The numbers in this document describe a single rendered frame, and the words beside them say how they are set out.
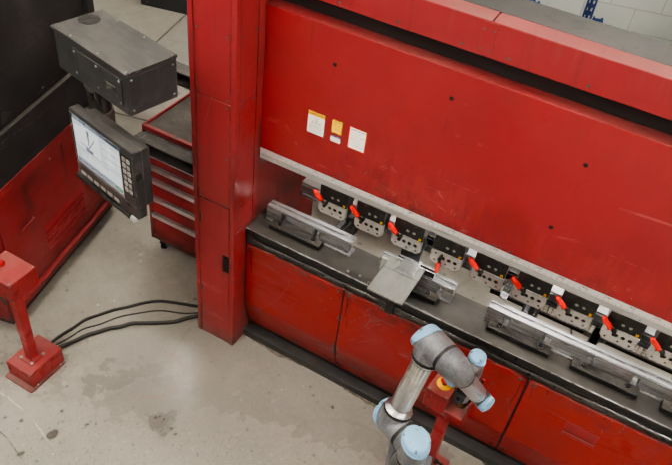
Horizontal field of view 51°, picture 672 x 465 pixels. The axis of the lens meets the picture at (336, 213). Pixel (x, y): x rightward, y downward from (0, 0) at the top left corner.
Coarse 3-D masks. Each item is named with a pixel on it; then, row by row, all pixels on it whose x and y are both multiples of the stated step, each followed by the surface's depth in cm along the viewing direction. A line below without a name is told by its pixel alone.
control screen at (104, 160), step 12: (72, 120) 306; (84, 132) 304; (96, 132) 296; (84, 144) 309; (96, 144) 301; (108, 144) 293; (84, 156) 315; (96, 156) 306; (108, 156) 298; (96, 168) 312; (108, 168) 304; (120, 168) 296; (108, 180) 309; (120, 180) 301; (120, 192) 306
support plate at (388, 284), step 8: (392, 256) 341; (392, 264) 337; (384, 272) 332; (392, 272) 333; (416, 272) 334; (376, 280) 328; (384, 280) 328; (392, 280) 329; (400, 280) 329; (408, 280) 330; (416, 280) 330; (368, 288) 323; (376, 288) 324; (384, 288) 324; (392, 288) 325; (400, 288) 325; (408, 288) 326; (384, 296) 321; (392, 296) 321; (400, 296) 322; (400, 304) 318
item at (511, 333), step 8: (488, 328) 327; (496, 328) 326; (504, 328) 326; (504, 336) 325; (512, 336) 323; (520, 336) 324; (528, 336) 324; (520, 344) 322; (528, 344) 321; (536, 344) 321; (544, 344) 322; (536, 352) 320; (544, 352) 318
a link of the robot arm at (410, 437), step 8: (408, 424) 272; (400, 432) 270; (408, 432) 268; (416, 432) 269; (424, 432) 269; (392, 440) 272; (400, 440) 269; (408, 440) 266; (416, 440) 266; (424, 440) 267; (400, 448) 269; (408, 448) 264; (416, 448) 264; (424, 448) 265; (400, 456) 270; (408, 456) 266; (416, 456) 265; (424, 456) 266; (408, 464) 269; (416, 464) 268
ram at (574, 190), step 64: (320, 64) 297; (384, 64) 282; (448, 64) 271; (384, 128) 299; (448, 128) 283; (512, 128) 269; (576, 128) 256; (640, 128) 250; (384, 192) 319; (448, 192) 301; (512, 192) 285; (576, 192) 271; (640, 192) 258; (576, 256) 287; (640, 256) 272; (640, 320) 288
